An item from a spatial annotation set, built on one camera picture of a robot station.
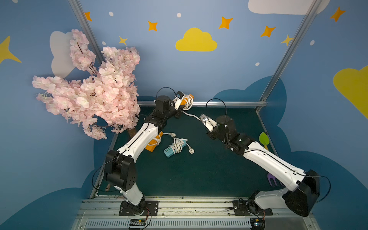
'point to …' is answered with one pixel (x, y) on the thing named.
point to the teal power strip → (168, 151)
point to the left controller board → (137, 222)
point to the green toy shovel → (264, 139)
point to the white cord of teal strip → (177, 145)
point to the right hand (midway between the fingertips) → (212, 120)
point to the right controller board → (257, 224)
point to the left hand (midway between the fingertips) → (180, 100)
